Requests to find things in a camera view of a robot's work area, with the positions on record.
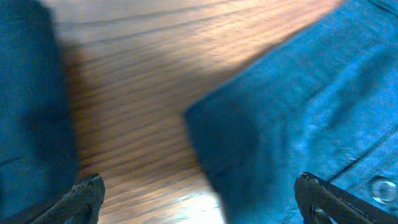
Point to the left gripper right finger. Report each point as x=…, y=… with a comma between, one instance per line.
x=321, y=202

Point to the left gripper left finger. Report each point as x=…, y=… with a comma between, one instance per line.
x=81, y=205

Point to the navy blue shorts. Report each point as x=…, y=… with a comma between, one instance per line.
x=325, y=102

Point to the folded dark navy shorts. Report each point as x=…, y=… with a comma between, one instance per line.
x=38, y=147

